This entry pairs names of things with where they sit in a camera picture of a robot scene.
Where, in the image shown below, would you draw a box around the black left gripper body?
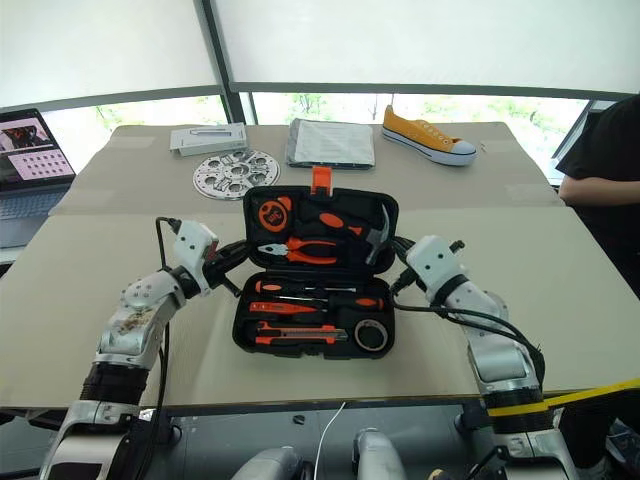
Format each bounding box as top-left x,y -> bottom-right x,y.
201,244 -> 237,292

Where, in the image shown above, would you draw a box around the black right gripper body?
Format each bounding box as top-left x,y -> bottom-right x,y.
396,246 -> 427,293

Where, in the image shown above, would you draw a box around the orange voltage tester pen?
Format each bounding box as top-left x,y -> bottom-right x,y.
248,300 -> 322,316

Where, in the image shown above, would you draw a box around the black plastic tool case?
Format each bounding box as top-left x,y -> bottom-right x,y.
231,166 -> 400,362

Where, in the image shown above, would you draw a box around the black electrical tape roll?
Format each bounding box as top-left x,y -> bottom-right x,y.
354,319 -> 391,352

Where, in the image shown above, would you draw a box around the orange utility knife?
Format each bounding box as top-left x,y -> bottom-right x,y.
254,321 -> 349,347

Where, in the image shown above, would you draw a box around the orange black tape measure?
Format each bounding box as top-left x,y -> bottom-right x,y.
257,195 -> 294,233

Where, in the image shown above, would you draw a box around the round perforated metal plate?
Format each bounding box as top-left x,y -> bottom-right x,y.
191,149 -> 282,202

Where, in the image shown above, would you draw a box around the claw hammer orange grip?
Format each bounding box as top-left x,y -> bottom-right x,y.
308,202 -> 397,267

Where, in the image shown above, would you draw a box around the large beige cardboard sheet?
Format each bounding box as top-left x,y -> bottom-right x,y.
0,204 -> 640,410

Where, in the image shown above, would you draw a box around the yellow canvas sneaker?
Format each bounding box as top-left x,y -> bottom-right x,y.
381,105 -> 478,167

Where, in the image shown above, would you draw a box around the white flat box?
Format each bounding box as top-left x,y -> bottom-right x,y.
168,122 -> 248,158

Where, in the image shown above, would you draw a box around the folded grey cloth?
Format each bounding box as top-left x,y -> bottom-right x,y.
285,117 -> 377,172

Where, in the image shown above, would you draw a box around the beige cardboard sheet with tape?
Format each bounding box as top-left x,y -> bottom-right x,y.
48,120 -> 580,217

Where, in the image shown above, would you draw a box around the grey rounded robot leg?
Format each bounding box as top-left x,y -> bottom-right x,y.
231,445 -> 307,480
351,429 -> 409,480

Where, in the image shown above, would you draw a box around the white roller blind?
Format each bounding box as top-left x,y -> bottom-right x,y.
209,0 -> 640,95
0,0 -> 224,109

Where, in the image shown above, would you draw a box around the white side desk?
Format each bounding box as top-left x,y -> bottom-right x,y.
0,243 -> 27,267

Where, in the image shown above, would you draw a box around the grey laptop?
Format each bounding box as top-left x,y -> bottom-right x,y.
0,108 -> 77,249

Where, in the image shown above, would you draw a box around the person in black shirt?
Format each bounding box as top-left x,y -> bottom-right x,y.
556,93 -> 640,471

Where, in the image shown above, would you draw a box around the blue shoe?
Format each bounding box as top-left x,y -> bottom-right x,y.
606,418 -> 640,465

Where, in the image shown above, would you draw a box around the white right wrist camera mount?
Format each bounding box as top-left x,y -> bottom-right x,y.
405,235 -> 469,302

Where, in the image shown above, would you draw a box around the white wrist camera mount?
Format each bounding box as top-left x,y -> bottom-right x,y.
405,235 -> 469,302
171,219 -> 220,297

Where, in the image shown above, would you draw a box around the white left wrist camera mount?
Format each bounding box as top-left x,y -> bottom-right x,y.
171,219 -> 220,297

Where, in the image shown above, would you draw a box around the screwdriver with orange handle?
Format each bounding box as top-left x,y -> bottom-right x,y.
254,280 -> 358,297

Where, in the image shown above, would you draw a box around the screwdriver black orange handle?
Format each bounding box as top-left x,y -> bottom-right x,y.
272,293 -> 387,315

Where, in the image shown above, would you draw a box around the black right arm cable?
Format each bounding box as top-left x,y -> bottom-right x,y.
391,287 -> 547,392

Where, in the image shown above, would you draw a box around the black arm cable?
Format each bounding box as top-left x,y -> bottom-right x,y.
133,216 -> 183,480
391,287 -> 547,392

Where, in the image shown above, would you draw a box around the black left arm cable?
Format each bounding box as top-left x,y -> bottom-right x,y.
133,216 -> 183,480

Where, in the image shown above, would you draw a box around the orange handled pliers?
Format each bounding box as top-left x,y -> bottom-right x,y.
257,236 -> 339,266

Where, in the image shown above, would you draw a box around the black table frame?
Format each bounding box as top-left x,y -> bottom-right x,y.
163,402 -> 496,446

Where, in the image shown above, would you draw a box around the thin white cable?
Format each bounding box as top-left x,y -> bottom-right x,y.
311,400 -> 348,480

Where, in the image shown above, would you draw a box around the grey window frame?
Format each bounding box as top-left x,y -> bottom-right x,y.
0,0 -> 640,134

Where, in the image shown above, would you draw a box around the yellow strap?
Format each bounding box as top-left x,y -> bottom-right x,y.
486,377 -> 640,419

